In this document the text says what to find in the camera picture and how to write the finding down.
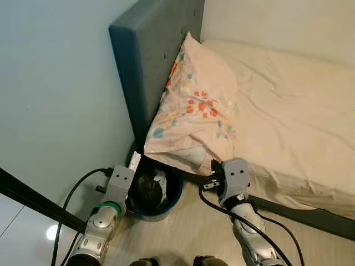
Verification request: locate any pink patterned pillow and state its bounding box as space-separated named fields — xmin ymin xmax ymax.
xmin=143 ymin=32 xmax=239 ymax=177

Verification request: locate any white crumpled paper rubbish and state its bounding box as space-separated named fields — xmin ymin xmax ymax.
xmin=152 ymin=169 xmax=168 ymax=196

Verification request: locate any dark blue trash bin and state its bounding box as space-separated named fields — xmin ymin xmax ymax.
xmin=126 ymin=155 xmax=185 ymax=222

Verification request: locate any brown crumpled rubbish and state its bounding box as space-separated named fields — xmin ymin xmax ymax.
xmin=135 ymin=173 xmax=165 ymax=204

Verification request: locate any grey robot right leg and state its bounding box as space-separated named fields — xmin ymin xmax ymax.
xmin=193 ymin=255 xmax=229 ymax=266

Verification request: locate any grey robot leg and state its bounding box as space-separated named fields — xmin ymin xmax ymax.
xmin=193 ymin=255 xmax=229 ymax=266
xmin=129 ymin=258 xmax=159 ymax=266

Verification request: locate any grey robot left leg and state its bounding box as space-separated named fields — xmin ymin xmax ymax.
xmin=129 ymin=258 xmax=159 ymax=266

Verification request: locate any teal upholstered headboard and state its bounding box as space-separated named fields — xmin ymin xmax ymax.
xmin=108 ymin=0 xmax=206 ymax=146

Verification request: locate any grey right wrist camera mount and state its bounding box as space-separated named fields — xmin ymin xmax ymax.
xmin=217 ymin=158 xmax=251 ymax=206

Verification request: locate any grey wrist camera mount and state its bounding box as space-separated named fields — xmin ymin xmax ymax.
xmin=217 ymin=158 xmax=251 ymax=206
xmin=103 ymin=165 xmax=135 ymax=208

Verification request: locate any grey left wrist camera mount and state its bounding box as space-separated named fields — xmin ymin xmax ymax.
xmin=103 ymin=165 xmax=135 ymax=208

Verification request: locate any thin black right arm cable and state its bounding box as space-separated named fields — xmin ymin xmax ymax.
xmin=258 ymin=211 xmax=306 ymax=266

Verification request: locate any dark teal bed frame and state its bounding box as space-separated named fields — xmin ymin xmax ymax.
xmin=183 ymin=169 xmax=355 ymax=242

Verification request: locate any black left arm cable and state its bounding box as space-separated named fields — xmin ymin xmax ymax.
xmin=51 ymin=168 xmax=114 ymax=266

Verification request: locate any black door frame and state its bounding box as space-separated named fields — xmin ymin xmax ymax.
xmin=0 ymin=166 xmax=87 ymax=233

